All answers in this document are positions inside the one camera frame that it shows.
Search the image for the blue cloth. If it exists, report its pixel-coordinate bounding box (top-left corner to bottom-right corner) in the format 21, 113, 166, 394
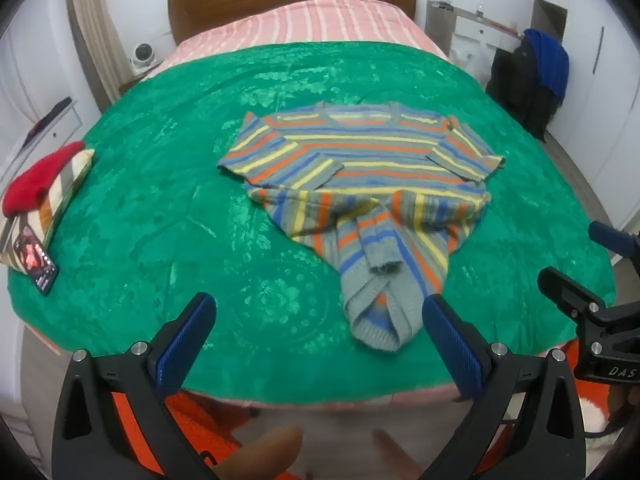
522, 28, 571, 108

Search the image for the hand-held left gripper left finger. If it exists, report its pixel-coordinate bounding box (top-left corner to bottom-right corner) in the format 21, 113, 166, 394
51, 291, 221, 480

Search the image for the person's foot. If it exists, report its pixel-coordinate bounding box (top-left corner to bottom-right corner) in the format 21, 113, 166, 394
220, 425, 305, 480

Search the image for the red knit cloth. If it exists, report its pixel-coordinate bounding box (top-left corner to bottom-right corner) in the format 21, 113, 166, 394
2, 141, 87, 219

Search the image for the dark smartphone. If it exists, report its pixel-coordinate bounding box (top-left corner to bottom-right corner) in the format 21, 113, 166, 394
14, 226, 60, 296

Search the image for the white drawer cabinet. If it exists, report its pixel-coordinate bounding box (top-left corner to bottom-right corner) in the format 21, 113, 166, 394
0, 97, 84, 183

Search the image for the striped pillow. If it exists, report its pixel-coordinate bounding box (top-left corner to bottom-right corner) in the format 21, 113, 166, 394
0, 148, 97, 275

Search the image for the white fluffy cloth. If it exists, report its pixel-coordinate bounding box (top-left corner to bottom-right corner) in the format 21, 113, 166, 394
577, 394, 623, 458

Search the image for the white wardrobe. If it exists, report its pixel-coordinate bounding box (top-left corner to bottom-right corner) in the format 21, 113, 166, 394
565, 0, 640, 231

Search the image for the green blanket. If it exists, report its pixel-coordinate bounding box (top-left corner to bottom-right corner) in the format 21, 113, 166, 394
7, 40, 617, 406

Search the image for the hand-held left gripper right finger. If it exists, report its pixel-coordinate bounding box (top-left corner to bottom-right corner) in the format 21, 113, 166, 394
417, 294, 587, 480

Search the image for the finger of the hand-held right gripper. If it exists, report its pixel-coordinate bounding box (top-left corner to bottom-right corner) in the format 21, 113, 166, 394
538, 266, 607, 322
588, 220, 640, 262

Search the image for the beige curtain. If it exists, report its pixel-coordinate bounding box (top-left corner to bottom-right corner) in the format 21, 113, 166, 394
66, 0, 132, 107

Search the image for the striped knit sweater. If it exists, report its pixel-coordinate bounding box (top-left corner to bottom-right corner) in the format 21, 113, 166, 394
216, 101, 507, 353

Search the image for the black jacket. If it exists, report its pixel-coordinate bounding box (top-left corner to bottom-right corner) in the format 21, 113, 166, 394
486, 40, 558, 142

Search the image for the pink striped bedsheet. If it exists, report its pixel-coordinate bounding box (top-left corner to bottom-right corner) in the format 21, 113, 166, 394
142, 0, 451, 81

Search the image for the white desk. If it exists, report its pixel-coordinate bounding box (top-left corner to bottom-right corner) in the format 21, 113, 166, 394
426, 0, 527, 83

